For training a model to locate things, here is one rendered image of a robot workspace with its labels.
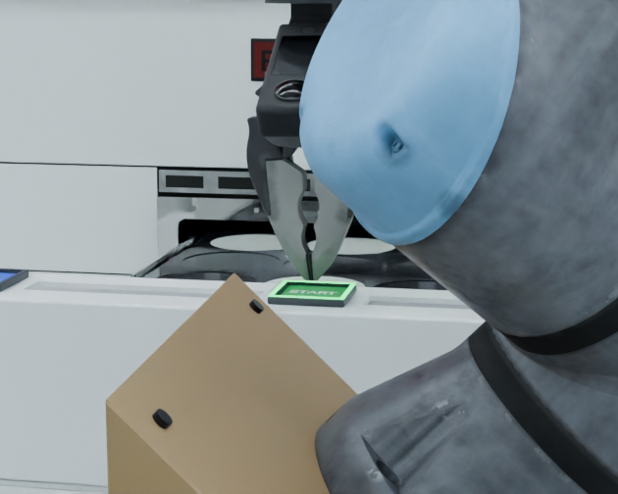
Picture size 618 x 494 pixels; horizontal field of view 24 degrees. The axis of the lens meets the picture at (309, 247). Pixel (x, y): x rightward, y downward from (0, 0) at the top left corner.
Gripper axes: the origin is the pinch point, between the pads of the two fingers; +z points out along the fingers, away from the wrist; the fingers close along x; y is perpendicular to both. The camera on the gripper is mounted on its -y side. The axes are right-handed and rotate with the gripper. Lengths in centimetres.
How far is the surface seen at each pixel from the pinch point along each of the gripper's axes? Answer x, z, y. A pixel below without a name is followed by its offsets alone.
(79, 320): 16.3, 3.9, -3.8
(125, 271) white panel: 34, 13, 59
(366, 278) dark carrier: 1.3, 8.4, 36.3
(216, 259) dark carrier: 18.5, 8.3, 43.6
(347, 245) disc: 6, 8, 54
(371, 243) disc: 4, 8, 55
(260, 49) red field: 17, -13, 58
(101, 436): 14.9, 12.7, -3.8
